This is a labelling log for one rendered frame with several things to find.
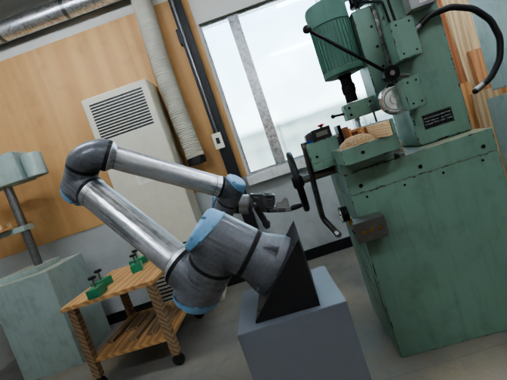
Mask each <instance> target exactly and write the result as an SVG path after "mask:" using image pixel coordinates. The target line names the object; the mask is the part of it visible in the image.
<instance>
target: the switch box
mask: <svg viewBox="0 0 507 380"><path fill-rule="evenodd" d="M436 1H437V0H426V1H424V2H420V3H419V0H402V3H403V6H404V10H405V13H406V15H408V14H412V13H414V12H417V11H420V10H422V9H425V8H428V7H430V6H432V5H433V4H434V3H435V2H436Z"/></svg>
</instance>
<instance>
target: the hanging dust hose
mask: <svg viewBox="0 0 507 380"><path fill-rule="evenodd" d="M131 4H132V6H133V9H134V13H135V15H136V18H137V22H138V25H139V28H140V32H141V35H142V38H143V43H144V45H145V48H146V53H147V56H148V58H149V62H150V64H151V67H152V71H153V73H154V76H155V79H156V81H157V84H158V87H159V90H160V92H161V95H162V98H163V100H164V104H165V106H166V109H167V112H169V113H168V114H169V116H170V118H171V121H172V123H173V127H174V129H175V131H176V132H175V133H177V136H178V138H177V139H179V141H180V145H181V146H182V149H183V151H184V153H185V154H184V155H185V157H186V158H187V162H188V165H189V167H192V166H195V165H197V164H201V163H204V162H206V161H207V159H206V157H205V154H204V153H203V151H202V150H203V149H202V147H201V145H200V144H201V143H200V142H199V139H198V137H197V135H196V134H197V133H195V132H196V131H195V129H194V127H193V123H192V121H191V119H190V115H189V113H188V111H187V110H188V109H186V105H185V103H184V99H183V97H182V95H181V93H180V92H181V91H180V89H179V87H178V86H179V85H178V83H177V80H176V77H175V74H174V71H173V69H172V66H171V62H170V60H169V56H168V54H167V50H166V47H165V45H164V40H163V38H162V34H161V30H160V26H159V24H158V19H157V17H156V14H155V9H154V7H153V4H152V0H131Z"/></svg>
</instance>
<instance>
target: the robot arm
mask: <svg viewBox="0 0 507 380"><path fill-rule="evenodd" d="M111 169H113V170H118V171H121V172H125V173H129V174H133V175H136V176H141V177H144V178H147V179H153V180H155V181H159V182H164V183H167V184H170V185H175V186H179V187H182V188H187V189H190V190H193V191H197V192H201V193H205V194H208V195H213V199H212V205H211V206H212V208H210V209H208V210H206V212H205V213H204V215H203V216H202V217H201V218H200V220H199V222H198V224H197V225H196V226H195V228H194V230H193V231H192V233H191V234H190V236H189V239H188V240H187V242H186V245H185V244H183V243H182V242H181V241H179V240H178V239H176V238H175V237H174V236H173V235H172V234H170V233H169V232H168V231H166V230H165V229H164V228H162V227H161V226H160V225H159V224H158V223H156V222H155V221H154V220H152V219H151V218H149V217H148V216H147V215H146V214H145V213H143V212H142V211H141V210H139V209H138V208H137V207H135V206H134V205H133V204H132V203H131V202H129V201H128V200H127V199H125V198H124V197H122V196H121V195H120V194H119V193H118V192H116V191H115V190H114V189H113V188H111V187H110V186H108V185H107V184H106V183H105V182H104V181H103V180H102V179H101V178H100V177H99V172H100V170H102V171H105V172H106V171H107V170H111ZM245 188H246V183H245V181H244V180H243V179H242V178H240V177H239V176H236V175H234V174H229V175H227V177H224V176H218V175H215V174H212V173H207V172H204V171H201V170H196V169H194V168H191V167H186V166H183V165H180V164H175V163H173V162H170V161H166V160H162V159H160V158H155V157H152V156H149V155H144V154H141V153H139V152H134V151H131V150H128V149H123V148H121V147H118V146H117V145H116V144H115V142H114V141H112V140H109V139H93V140H88V141H87V142H83V143H81V144H79V145H78V146H76V147H75V148H74V149H72V150H71V151H70V153H69V154H68V155H67V157H66V163H65V167H64V171H63V177H62V180H61V182H60V195H61V196H62V198H63V199H64V200H65V201H66V202H68V203H70V204H74V205H76V206H84V207H86V208H87V209H88V210H90V211H91V212H92V213H93V214H94V215H95V216H96V217H98V218H99V219H100V220H101V221H103V222H104V223H105V224H106V225H108V226H109V227H110V228H111V229H112V230H113V231H114V232H116V233H117V234H118V235H120V236H121V237H122V238H123V239H125V240H126V241H127V242H128V243H129V244H130V245H131V246H132V247H134V248H135V249H136V250H138V251H139V252H140V253H142V254H143V255H144V256H145V257H146V258H147V259H148V260H149V261H151V262H152V263H153V264H154V265H156V266H157V267H158V268H160V269H161V270H162V271H163V272H164V281H165V282H166V283H167V284H168V285H170V286H171V287H172V288H174V290H173V301H174V303H175V305H176V306H177V307H178V308H179V309H182V310H183V311H184V312H186V313H188V314H206V313H208V312H209V311H211V310H213V309H214V307H215V306H216V304H217V303H218V302H219V300H220V299H221V296H222V294H223V292H224V290H225V288H226V286H227V284H228V282H229V281H230V279H231V277H232V275H233V274H237V275H238V276H240V277H242V278H244V279H245V280H246V281H247V282H248V283H249V285H250V286H251V287H252V288H253V289H254V290H255V291H256V292H257V293H259V294H260V295H262V296H264V295H265V294H267V292H268V291H269V289H270V288H271V286H272V285H273V283H274V281H275V279H276V277H277V276H278V273H279V271H280V270H281V267H282V265H283V263H284V260H285V258H286V255H287V251H288V249H289V246H290V237H288V236H286V235H283V234H271V233H265V232H263V231H260V230H259V229H257V228H254V227H253V226H251V225H248V224H247V223H245V222H242V221H241V220H239V219H236V218H235V217H233V214H234V213H240V214H249V212H253V207H254V210H255V212H256V214H257V215H258V217H259V218H260V220H261V222H262V224H263V227H265V228H266V229H268V228H270V221H269V220H268V219H267V218H266V216H265V215H264V213H283V212H291V211H293V210H291V208H290V206H289V203H288V199H287V198H283V200H282V202H278V203H276V205H275V193H261V194H254V193H250V196H249V195H243V193H244V190H245ZM254 202H255V203H256V204H254ZM263 212H264V213H263Z"/></svg>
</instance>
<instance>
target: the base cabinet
mask: <svg viewBox="0 0 507 380"><path fill-rule="evenodd" d="M334 188H335V191H336V195H337V197H338V200H339V203H340V206H341V207H343V206H346V208H347V210H348V212H349V215H350V217H351V218H352V219H357V218H359V217H362V216H366V215H369V214H371V213H376V212H380V213H381V214H383V215H384V216H385V218H386V223H387V226H388V228H389V233H390V235H389V236H386V237H382V238H379V239H376V240H373V241H368V242H366V243H363V244H359V243H358V242H357V241H356V239H355V238H354V235H353V232H352V228H351V226H350V225H349V221H348V222H346V226H347V229H348V231H349V235H350V238H351V241H352V245H353V247H354V250H355V254H356V257H357V260H358V264H359V266H360V269H361V273H362V276H363V278H364V282H365V285H366V288H367V292H368V295H369V297H370V301H371V304H372V306H373V310H374V311H375V313H376V315H377V317H378V318H379V320H380V322H381V324H382V325H383V327H384V328H385V330H386V332H387V333H388V335H389V337H390V339H391V340H392V342H393V344H394V346H395V347H396V349H397V350H398V353H399V354H400V355H401V357H407V356H410V355H413V354H418V353H422V352H425V351H430V350H433V349H436V348H441V347H444V346H448V345H453V344H456V343H459V342H464V341H468V340H471V339H476V338H479V337H482V336H488V335H490V334H494V333H499V332H502V331H506V330H507V181H506V177H505V173H504V170H503V167H502V162H501V159H500V156H499V151H498V150H496V151H493V152H489V153H487V154H483V155H479V156H477V157H474V158H470V159H467V160H464V161H460V162H458V163H455V164H451V165H448V166H446V167H442V168H439V169H436V170H432V171H429V172H427V173H423V174H420V175H417V176H413V177H411V178H408V179H403V180H401V181H398V182H394V183H392V184H388V185H384V186H382V187H379V188H375V189H372V190H370V191H367V192H363V193H360V194H357V195H353V196H350V195H348V194H346V193H345V192H344V191H342V190H341V189H339V188H337V187H336V186H334Z"/></svg>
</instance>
